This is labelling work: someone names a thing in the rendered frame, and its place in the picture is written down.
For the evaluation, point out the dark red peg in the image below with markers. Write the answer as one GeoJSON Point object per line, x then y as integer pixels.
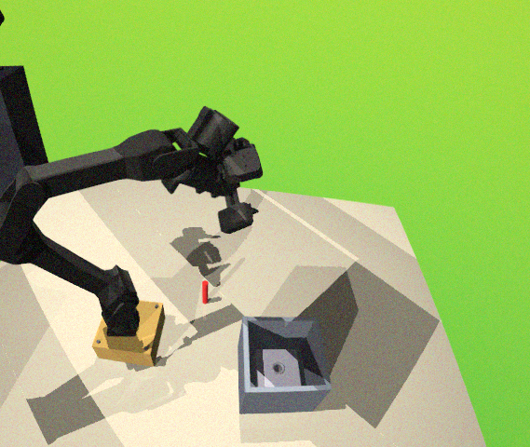
{"type": "Point", "coordinates": [205, 291]}

